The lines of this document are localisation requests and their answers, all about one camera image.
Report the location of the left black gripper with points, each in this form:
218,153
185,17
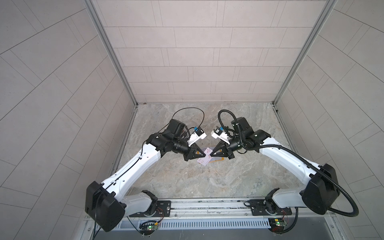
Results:
189,154

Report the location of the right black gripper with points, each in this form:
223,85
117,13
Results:
222,145

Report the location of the pink VIP card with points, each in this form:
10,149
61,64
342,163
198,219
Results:
207,158

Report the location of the yellow leather card holder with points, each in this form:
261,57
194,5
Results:
216,159

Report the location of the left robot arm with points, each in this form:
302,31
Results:
118,184

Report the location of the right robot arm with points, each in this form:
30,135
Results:
317,194

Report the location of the right green circuit board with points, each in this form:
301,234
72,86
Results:
277,225

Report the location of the green circuit board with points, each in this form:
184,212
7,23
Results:
149,227
277,225

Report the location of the left green circuit board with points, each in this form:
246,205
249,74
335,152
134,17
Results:
149,227

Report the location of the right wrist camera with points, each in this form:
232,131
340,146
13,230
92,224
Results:
219,133

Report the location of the aluminium mounting rail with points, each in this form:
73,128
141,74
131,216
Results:
210,207

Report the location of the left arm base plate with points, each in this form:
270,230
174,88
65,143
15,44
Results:
162,209

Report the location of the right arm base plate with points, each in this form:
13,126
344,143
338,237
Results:
261,207

